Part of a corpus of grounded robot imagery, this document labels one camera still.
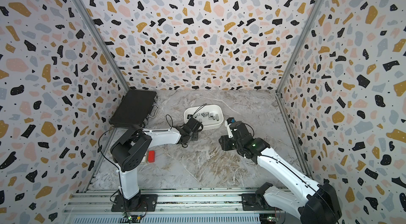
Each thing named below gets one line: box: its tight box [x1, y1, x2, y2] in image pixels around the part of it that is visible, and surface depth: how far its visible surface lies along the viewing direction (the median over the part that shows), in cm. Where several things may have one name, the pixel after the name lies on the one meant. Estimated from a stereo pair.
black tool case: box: [108, 88, 159, 129], surface depth 106 cm
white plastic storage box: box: [183, 104, 225, 130], surface depth 108 cm
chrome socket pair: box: [207, 112, 216, 120], surface depth 108 cm
